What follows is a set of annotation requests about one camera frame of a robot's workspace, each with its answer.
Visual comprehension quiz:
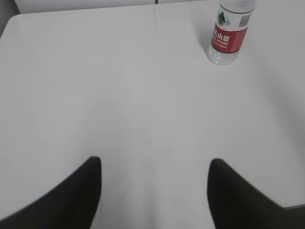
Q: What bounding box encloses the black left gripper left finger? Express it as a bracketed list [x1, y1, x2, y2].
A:
[0, 156, 101, 229]

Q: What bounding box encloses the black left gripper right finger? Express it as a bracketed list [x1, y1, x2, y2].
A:
[207, 158, 305, 229]

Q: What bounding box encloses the Nongfu Spring water bottle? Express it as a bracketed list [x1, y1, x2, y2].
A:
[208, 0, 257, 65]

